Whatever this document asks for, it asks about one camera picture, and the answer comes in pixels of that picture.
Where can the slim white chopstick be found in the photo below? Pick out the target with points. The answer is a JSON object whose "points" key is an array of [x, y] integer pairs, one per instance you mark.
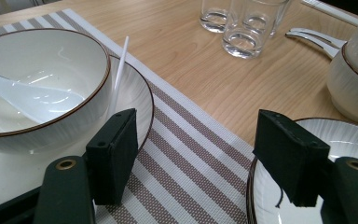
{"points": [[120, 71]]}

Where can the grey striped placemat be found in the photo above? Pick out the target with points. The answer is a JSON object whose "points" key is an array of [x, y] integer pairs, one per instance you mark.
{"points": [[183, 174]]}

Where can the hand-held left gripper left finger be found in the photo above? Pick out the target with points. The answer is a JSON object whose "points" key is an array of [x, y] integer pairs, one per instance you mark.
{"points": [[115, 155]]}

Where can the white plate with dark rim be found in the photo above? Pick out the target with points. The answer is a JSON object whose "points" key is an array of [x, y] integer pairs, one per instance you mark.
{"points": [[349, 140], [6, 175]]}

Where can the clear drinking glass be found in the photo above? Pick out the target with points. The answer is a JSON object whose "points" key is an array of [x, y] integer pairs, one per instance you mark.
{"points": [[214, 20], [281, 18], [248, 37]]}

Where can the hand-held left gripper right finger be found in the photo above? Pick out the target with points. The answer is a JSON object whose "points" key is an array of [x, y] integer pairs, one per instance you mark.
{"points": [[292, 161]]}

